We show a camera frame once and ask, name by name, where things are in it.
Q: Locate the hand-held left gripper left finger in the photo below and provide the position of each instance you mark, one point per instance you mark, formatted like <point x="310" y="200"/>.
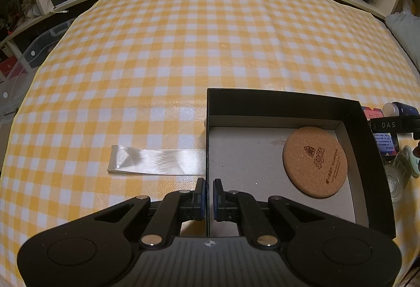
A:
<point x="201" y="200"/>

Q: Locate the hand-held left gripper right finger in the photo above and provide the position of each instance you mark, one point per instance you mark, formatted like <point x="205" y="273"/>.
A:
<point x="216" y="200"/>

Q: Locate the red and blue printed box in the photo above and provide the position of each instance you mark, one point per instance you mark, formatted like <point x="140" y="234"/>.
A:
<point x="385" y="142"/>

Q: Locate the dark blue bottle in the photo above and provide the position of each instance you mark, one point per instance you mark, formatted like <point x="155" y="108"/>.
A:
<point x="405" y="109"/>

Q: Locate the black cardboard box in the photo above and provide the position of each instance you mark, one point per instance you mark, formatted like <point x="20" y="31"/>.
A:
<point x="367" y="159"/>

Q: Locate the mint green tape measure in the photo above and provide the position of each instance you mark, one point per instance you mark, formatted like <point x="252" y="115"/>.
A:
<point x="416" y="167"/>

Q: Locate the clear plastic container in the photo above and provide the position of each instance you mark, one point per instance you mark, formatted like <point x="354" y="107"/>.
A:
<point x="395" y="178"/>

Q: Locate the white satin ribbon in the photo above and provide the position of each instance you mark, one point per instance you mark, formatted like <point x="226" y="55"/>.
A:
<point x="157" y="160"/>

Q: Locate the round cork coaster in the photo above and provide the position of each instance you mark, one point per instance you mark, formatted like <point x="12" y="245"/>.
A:
<point x="315" y="162"/>

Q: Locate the grey pillow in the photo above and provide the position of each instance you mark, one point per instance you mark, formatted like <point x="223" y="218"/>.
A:
<point x="405" y="37"/>

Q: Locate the yellow checked tablecloth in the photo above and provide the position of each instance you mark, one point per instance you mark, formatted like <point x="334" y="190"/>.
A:
<point x="197" y="54"/>

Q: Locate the clear plastic storage bin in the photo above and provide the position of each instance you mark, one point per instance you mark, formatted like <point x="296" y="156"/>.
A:
<point x="36" y="51"/>

